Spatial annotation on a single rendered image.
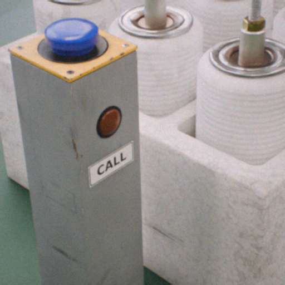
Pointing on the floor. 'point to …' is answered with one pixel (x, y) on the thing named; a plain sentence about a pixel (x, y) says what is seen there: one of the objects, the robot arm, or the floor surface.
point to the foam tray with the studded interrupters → (187, 198)
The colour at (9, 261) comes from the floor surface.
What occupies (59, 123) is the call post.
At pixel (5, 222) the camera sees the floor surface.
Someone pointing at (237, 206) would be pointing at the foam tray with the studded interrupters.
